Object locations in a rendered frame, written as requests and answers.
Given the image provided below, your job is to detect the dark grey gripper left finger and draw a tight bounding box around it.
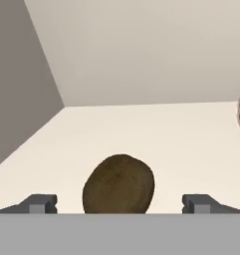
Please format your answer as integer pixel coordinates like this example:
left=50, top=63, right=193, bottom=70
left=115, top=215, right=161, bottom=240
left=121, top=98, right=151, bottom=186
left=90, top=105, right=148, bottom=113
left=0, top=193, right=59, bottom=214

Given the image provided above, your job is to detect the brown kiwi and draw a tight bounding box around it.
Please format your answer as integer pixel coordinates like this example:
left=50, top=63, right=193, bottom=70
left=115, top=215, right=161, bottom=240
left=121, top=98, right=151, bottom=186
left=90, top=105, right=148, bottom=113
left=82, top=153, right=156, bottom=214

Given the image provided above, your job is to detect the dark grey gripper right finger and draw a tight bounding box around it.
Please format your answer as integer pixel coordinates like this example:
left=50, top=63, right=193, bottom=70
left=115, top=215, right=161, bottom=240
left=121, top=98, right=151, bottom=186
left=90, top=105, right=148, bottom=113
left=181, top=193, right=240, bottom=214

